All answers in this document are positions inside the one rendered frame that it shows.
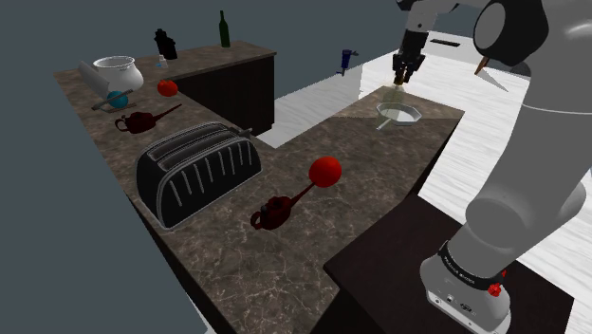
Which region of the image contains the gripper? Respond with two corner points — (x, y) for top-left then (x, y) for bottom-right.
(392, 28), (430, 86)

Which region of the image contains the grey octagonal pan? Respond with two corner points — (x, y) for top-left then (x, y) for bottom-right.
(375, 102), (423, 132)

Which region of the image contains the large red tomato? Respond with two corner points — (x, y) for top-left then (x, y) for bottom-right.
(307, 156), (343, 189)

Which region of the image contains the green wine bottle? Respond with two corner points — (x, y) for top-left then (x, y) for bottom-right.
(217, 9), (231, 48)

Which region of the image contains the dark red oil can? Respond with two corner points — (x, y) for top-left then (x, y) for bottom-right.
(250, 182), (317, 232)
(114, 102), (183, 136)

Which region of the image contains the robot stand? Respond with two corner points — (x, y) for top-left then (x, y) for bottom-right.
(323, 193), (576, 334)

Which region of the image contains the black toaster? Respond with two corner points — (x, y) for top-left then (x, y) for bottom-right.
(135, 121), (264, 231)

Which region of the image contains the small red tomato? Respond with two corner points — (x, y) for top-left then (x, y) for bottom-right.
(157, 79), (179, 98)

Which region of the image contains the white pot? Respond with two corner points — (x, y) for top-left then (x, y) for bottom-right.
(92, 55), (145, 94)

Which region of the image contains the teal ball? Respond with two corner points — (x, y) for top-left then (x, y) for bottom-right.
(106, 90), (130, 110)

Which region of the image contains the grey slanted board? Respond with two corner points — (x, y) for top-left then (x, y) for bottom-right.
(77, 60), (111, 101)

